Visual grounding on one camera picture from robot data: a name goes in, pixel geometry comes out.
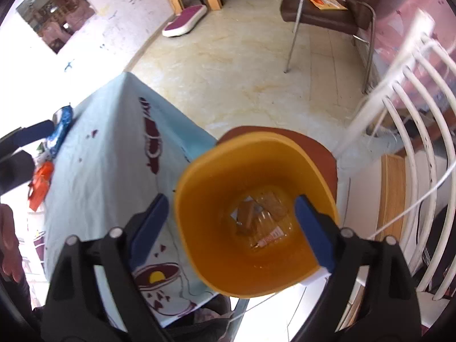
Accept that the purple and white exercise platform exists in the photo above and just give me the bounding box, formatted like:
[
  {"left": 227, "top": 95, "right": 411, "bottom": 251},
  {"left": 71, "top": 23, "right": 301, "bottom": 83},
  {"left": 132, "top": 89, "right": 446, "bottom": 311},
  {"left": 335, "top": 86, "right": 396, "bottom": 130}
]
[{"left": 162, "top": 5, "right": 207, "bottom": 38}]

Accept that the blue snack wrapper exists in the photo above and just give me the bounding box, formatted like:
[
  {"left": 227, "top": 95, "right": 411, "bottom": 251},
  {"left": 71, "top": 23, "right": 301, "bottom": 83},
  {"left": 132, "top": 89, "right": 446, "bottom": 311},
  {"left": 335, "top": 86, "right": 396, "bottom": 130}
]
[{"left": 46, "top": 105, "right": 74, "bottom": 157}]

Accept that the wooden board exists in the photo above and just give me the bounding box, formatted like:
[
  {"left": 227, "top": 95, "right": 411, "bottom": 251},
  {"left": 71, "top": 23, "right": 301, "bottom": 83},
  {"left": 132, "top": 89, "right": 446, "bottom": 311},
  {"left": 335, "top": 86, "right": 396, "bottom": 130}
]
[{"left": 378, "top": 154, "right": 407, "bottom": 243}]

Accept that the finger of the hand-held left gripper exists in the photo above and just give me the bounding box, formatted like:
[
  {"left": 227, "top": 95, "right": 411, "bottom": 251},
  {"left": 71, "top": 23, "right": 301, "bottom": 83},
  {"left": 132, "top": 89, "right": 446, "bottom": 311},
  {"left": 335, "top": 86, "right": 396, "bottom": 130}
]
[
  {"left": 0, "top": 150, "right": 35, "bottom": 196},
  {"left": 0, "top": 119, "right": 55, "bottom": 158}
]

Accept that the orange snack wrapper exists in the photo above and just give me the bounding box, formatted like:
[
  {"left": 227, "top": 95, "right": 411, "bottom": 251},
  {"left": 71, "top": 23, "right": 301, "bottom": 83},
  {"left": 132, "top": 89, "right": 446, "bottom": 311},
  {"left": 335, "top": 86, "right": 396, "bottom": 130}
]
[{"left": 28, "top": 161, "right": 54, "bottom": 211}]

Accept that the wall mirror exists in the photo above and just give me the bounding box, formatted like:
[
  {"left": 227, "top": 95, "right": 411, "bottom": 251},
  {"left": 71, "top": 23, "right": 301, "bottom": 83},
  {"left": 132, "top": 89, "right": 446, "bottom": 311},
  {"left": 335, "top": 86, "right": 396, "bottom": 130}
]
[{"left": 16, "top": 0, "right": 97, "bottom": 55}]

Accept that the orange plastic bin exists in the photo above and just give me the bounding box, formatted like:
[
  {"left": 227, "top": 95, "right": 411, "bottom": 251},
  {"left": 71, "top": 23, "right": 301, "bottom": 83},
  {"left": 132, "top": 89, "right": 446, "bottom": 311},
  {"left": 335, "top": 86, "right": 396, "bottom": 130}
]
[{"left": 174, "top": 131, "right": 340, "bottom": 299}]

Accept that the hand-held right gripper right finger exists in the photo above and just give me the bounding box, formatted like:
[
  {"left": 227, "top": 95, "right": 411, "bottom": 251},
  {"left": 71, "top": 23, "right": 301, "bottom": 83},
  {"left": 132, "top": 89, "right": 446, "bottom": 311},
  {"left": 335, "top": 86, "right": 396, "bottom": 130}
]
[{"left": 288, "top": 194, "right": 426, "bottom": 342}]

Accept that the brown stool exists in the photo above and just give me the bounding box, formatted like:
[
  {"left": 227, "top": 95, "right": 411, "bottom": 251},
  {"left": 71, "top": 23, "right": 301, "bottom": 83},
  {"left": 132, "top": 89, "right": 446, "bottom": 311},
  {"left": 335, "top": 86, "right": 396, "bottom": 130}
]
[{"left": 215, "top": 125, "right": 338, "bottom": 203}]

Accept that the person's left hand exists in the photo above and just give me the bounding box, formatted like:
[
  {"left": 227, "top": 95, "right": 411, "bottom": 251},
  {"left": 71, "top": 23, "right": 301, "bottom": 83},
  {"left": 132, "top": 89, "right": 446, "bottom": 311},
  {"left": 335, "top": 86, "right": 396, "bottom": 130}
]
[{"left": 0, "top": 203, "right": 25, "bottom": 283}]

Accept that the orange book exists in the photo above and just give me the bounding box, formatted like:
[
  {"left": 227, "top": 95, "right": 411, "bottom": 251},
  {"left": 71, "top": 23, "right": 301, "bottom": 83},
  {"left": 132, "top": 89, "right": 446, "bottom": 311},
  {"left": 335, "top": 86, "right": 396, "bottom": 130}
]
[{"left": 306, "top": 0, "right": 348, "bottom": 11}]

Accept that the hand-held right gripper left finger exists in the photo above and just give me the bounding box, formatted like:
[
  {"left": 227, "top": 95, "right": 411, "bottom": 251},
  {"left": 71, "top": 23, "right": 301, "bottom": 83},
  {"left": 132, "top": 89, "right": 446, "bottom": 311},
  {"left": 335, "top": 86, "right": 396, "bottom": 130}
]
[{"left": 38, "top": 193, "right": 170, "bottom": 342}]

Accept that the brown armchair with metal frame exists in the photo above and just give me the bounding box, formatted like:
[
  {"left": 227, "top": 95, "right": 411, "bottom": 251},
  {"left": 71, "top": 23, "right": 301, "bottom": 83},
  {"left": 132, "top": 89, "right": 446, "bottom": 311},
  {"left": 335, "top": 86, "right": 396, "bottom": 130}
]
[{"left": 280, "top": 0, "right": 377, "bottom": 94}]

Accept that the white cord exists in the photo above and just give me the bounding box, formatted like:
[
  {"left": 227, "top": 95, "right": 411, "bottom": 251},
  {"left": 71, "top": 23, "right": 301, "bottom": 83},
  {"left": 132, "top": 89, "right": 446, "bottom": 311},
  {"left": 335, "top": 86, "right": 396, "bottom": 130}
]
[{"left": 369, "top": 176, "right": 455, "bottom": 239}]

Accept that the pink curtain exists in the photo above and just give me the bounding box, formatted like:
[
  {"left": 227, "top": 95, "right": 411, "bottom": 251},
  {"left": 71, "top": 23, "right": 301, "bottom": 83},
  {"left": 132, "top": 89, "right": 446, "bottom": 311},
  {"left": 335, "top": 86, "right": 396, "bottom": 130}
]
[{"left": 356, "top": 0, "right": 456, "bottom": 115}]

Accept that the white metal bed rail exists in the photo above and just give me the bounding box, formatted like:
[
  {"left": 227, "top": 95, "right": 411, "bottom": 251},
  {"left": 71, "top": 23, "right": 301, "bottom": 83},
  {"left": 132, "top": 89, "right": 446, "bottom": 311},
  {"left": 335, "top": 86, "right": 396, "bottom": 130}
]
[{"left": 335, "top": 9, "right": 456, "bottom": 302}]

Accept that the light blue printed tablecloth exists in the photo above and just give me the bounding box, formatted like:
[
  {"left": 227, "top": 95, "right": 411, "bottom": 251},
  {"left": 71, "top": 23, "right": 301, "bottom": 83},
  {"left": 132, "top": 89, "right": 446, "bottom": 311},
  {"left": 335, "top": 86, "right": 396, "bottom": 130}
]
[{"left": 27, "top": 72, "right": 250, "bottom": 328}]

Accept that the small white tube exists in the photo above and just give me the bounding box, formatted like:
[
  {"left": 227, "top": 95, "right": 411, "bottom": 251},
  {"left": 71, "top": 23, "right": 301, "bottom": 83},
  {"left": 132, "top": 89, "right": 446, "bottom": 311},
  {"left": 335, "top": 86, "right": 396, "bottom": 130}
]
[{"left": 255, "top": 230, "right": 286, "bottom": 248}]

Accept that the brown cardboard piece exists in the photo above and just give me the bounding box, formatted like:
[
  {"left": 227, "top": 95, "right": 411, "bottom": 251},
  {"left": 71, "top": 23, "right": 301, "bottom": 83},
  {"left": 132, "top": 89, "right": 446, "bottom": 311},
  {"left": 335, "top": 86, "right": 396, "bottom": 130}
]
[
  {"left": 260, "top": 192, "right": 289, "bottom": 219},
  {"left": 237, "top": 201, "right": 259, "bottom": 236}
]

